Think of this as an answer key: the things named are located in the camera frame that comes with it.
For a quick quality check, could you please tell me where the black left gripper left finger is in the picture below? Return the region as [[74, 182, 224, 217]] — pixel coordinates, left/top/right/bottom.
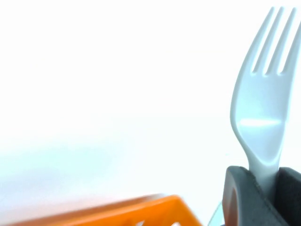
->
[[222, 165, 279, 226]]

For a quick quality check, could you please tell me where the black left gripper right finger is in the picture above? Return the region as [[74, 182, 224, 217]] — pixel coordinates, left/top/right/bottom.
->
[[277, 166, 301, 226]]

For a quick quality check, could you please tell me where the grey plastic fork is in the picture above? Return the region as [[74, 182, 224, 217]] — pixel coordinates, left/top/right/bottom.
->
[[230, 6, 301, 196]]

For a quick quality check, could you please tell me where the orange plastic cutlery holder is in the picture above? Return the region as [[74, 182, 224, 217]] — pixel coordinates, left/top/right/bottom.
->
[[0, 193, 203, 226]]

